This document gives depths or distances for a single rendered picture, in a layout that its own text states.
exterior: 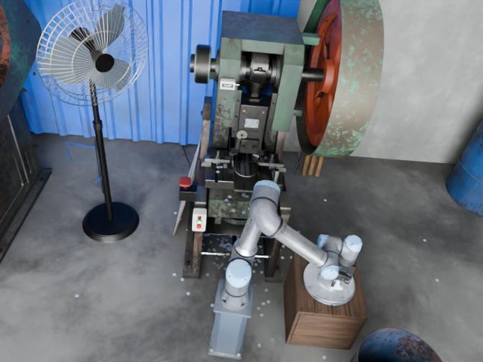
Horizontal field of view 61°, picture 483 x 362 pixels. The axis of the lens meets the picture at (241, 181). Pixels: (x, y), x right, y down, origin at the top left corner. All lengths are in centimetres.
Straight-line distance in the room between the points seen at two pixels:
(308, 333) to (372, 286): 70
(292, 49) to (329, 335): 155
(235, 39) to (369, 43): 59
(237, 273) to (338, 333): 80
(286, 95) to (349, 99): 38
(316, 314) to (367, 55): 132
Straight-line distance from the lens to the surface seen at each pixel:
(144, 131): 375
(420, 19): 355
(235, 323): 220
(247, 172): 230
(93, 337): 259
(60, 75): 220
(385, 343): 236
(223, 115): 211
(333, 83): 212
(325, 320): 238
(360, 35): 186
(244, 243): 198
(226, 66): 198
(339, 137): 192
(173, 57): 337
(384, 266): 314
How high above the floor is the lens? 224
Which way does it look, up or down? 41 degrees down
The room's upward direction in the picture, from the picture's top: 8 degrees clockwise
